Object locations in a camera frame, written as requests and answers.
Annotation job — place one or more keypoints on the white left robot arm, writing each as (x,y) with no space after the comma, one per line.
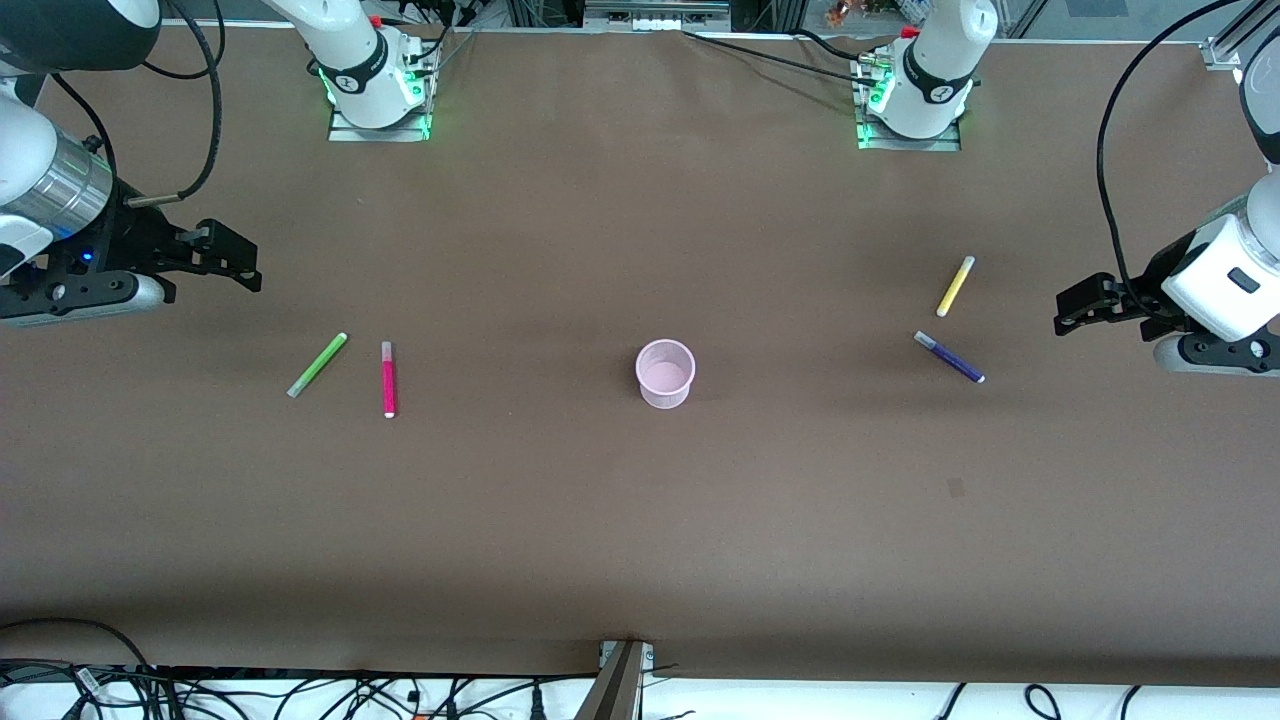
(940,60)

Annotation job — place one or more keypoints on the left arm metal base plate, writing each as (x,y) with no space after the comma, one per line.
(880,142)

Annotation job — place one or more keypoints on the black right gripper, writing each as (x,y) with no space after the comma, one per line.
(132,240)

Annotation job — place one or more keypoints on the pink highlighter pen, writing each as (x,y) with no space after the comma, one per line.
(388,380)

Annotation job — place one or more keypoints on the purple highlighter pen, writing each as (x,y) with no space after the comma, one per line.
(950,357)

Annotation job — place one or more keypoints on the green highlighter pen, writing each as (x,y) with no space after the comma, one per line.
(318,364)

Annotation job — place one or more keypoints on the aluminium frame corner post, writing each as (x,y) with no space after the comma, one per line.
(1225,45)

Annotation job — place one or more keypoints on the grey metal beam with bracket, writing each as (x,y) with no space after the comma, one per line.
(618,690)

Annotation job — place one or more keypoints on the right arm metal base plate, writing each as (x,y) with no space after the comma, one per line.
(345,132)

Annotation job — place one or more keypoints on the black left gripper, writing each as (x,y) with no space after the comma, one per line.
(1143,284)

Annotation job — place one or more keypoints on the brown paper table cover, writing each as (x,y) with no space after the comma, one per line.
(640,520)

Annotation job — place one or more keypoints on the pink mesh pen holder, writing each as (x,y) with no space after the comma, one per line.
(665,378)

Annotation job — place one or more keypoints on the grey metal power strip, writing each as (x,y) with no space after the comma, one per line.
(655,15)

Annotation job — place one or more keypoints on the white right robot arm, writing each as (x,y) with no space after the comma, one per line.
(350,60)

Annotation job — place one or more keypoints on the yellow highlighter pen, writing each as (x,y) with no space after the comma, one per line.
(955,286)

